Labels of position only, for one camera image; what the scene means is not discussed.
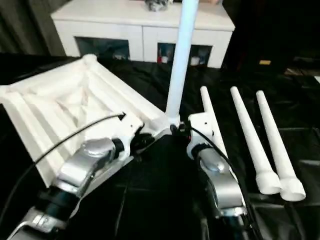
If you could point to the white plastic table leg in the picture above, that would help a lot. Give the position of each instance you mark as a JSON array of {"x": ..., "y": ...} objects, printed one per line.
[
  {"x": 207, "y": 100},
  {"x": 247, "y": 130},
  {"x": 180, "y": 75},
  {"x": 275, "y": 140}
]

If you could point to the white plastic table top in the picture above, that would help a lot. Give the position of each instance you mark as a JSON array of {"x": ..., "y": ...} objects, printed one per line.
[{"x": 62, "y": 100}]

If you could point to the black mat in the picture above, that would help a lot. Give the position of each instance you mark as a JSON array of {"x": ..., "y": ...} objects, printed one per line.
[{"x": 162, "y": 200}]

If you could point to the black speaker with yellow label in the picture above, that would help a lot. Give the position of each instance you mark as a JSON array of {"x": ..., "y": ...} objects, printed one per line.
[{"x": 265, "y": 62}]

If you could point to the white cabinet with glass doors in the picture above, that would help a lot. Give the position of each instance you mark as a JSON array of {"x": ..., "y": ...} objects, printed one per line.
[{"x": 112, "y": 25}]

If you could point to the white side table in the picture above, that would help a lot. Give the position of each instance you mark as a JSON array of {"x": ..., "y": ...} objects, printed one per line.
[{"x": 317, "y": 80}]

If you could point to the grey curtain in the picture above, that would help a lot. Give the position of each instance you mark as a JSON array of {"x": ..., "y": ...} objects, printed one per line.
[{"x": 27, "y": 25}]

